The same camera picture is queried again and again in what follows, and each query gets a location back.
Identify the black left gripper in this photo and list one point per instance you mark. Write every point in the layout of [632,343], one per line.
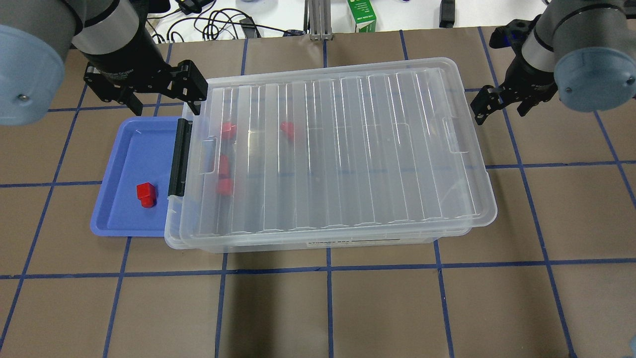
[120,58]

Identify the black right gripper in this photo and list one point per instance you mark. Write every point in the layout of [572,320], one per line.
[527,77]

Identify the red block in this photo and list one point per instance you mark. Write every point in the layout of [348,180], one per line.
[146,194]
[224,168]

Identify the clear plastic box lid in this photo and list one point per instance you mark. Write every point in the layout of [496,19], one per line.
[425,93]

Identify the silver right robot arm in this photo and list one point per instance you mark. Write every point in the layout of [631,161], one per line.
[581,50]

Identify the blue plastic tray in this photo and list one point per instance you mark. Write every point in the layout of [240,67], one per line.
[142,153]

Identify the red block box corner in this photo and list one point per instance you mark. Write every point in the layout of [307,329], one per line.
[228,131]

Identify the red block lying sideways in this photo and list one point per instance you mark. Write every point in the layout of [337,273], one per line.
[225,187]

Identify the red block far corner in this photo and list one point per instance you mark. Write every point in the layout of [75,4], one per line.
[288,129]

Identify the clear plastic storage box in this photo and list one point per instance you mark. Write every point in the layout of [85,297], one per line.
[341,182]

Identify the black power adapter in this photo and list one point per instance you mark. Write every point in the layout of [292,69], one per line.
[193,6]

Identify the green white carton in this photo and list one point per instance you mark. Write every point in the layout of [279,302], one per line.
[362,16]

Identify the black box latch handle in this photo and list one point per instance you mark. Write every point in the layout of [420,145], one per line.
[178,174]

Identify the aluminium frame post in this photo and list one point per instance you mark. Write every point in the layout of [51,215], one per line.
[318,20]

